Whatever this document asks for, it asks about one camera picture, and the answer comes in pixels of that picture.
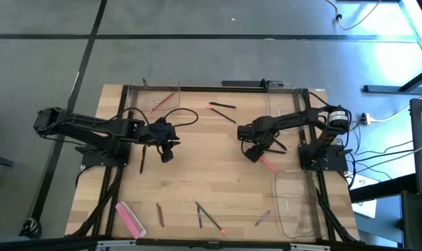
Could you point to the small black camera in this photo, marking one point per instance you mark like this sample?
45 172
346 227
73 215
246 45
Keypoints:
213 245

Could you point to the black and silver rail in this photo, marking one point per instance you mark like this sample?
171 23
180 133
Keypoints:
175 242

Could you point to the green pencil orange eraser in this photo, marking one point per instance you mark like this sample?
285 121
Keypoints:
210 218

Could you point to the dark cabinet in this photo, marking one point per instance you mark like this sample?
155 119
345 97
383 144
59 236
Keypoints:
418 223

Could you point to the black pencil orange eraser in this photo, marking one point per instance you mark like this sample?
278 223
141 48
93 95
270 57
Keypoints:
222 115

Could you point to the grey cabinet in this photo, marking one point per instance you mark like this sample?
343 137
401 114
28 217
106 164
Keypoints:
421 157

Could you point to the pink rectangular eraser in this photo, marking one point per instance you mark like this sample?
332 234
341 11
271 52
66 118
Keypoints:
130 219

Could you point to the white power strip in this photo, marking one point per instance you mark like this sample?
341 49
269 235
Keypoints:
367 119

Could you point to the white paper sheet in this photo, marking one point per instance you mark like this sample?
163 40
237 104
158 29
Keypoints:
365 209

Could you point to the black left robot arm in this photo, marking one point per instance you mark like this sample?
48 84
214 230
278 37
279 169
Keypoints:
92 127

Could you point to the blue crayon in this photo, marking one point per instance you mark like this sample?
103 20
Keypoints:
199 218

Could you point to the red crayon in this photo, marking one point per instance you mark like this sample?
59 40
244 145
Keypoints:
160 215

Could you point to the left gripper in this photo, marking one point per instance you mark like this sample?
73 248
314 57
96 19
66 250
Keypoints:
162 132

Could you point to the pink pencil orange eraser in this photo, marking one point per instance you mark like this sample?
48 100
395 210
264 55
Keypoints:
269 164

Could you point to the black flat metal bar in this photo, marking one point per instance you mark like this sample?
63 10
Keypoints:
242 83

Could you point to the red pencil orange eraser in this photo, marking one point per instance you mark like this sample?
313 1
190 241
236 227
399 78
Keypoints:
162 102

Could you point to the black beam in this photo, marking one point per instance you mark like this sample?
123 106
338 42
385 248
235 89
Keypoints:
385 188

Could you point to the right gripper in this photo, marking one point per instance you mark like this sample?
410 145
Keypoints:
256 132

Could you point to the clear plastic bin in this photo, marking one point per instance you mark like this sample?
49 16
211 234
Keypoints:
294 209
284 101
141 101

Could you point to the black desk leg frame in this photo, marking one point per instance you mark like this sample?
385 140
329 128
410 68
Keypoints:
388 89

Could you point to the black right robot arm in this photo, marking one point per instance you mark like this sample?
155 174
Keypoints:
301 118

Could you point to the black table frame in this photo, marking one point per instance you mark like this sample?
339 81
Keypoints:
196 89

